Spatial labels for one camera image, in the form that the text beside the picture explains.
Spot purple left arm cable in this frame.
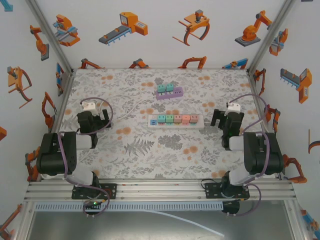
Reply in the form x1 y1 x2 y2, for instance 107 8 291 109
57 96 115 217

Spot white plastic tube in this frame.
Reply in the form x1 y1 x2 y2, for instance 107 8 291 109
147 209 225 238

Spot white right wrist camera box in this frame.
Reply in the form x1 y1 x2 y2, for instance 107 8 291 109
226 100 241 113

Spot purple power strip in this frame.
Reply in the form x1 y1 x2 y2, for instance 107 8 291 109
155 86 185 102

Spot aluminium side rail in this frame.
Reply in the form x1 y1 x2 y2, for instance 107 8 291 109
48 71 76 137
246 71 276 136

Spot circuit board with green light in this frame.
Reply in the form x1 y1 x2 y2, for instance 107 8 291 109
83 199 103 213

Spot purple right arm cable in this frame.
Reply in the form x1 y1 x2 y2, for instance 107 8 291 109
226 94 272 217

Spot white power strip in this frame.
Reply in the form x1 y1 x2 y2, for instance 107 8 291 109
147 114 205 129

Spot grey metal base panel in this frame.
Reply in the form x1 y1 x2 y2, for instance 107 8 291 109
24 211 296 240

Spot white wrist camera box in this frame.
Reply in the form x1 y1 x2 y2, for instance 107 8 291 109
226 100 241 113
80 101 98 113

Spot aluminium frame leg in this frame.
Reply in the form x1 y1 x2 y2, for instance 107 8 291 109
13 199 35 240
284 199 310 240

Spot white slotted cable duct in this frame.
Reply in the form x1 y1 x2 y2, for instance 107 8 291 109
33 201 225 212

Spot aluminium frame post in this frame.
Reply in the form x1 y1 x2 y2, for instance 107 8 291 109
26 0 76 76
246 0 298 76

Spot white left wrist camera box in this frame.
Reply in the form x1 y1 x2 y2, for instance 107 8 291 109
80 101 98 113

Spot wide aluminium base rail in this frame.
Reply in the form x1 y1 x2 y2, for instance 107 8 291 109
23 179 297 202

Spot black controller box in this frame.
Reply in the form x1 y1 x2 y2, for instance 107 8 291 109
221 199 241 216

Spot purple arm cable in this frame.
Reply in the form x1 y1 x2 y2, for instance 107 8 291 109
57 96 115 217
226 94 272 217

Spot floral tablecloth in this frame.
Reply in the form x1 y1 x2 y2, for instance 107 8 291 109
51 67 278 181

